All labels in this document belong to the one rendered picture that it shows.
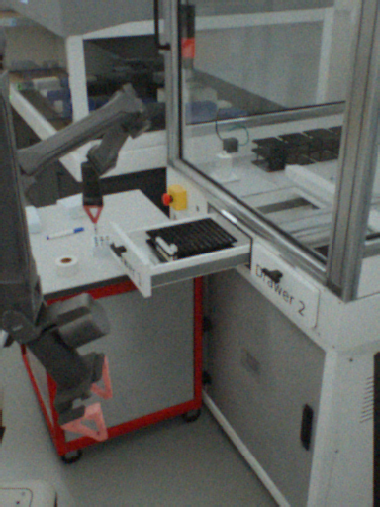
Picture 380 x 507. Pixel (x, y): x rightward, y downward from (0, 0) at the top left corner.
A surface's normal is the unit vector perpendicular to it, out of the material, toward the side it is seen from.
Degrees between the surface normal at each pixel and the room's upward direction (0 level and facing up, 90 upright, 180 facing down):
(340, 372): 90
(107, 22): 90
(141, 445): 0
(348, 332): 90
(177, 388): 90
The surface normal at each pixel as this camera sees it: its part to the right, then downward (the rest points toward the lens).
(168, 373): 0.43, 0.43
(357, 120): -0.90, 0.21
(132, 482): 0.00, -0.88
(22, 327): 0.03, 0.47
